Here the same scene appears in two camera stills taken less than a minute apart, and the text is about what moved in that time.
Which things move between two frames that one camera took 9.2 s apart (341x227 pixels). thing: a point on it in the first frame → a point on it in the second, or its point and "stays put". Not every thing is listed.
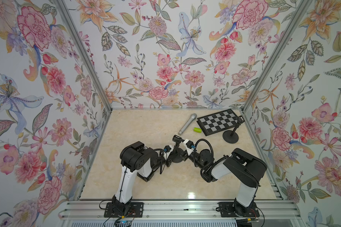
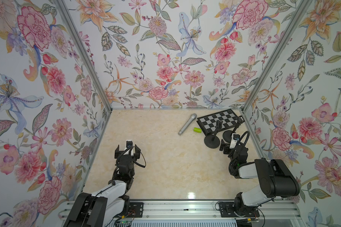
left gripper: x=168 y=161 → x=137 y=154
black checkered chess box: x=213 y=123 stays put
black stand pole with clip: x=239 y=120 stays put
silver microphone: x=193 y=117 stays put
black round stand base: x=231 y=139 stays put
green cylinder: x=199 y=130 stays put
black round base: x=175 y=155 → x=211 y=144
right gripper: x=183 y=155 → x=227 y=147
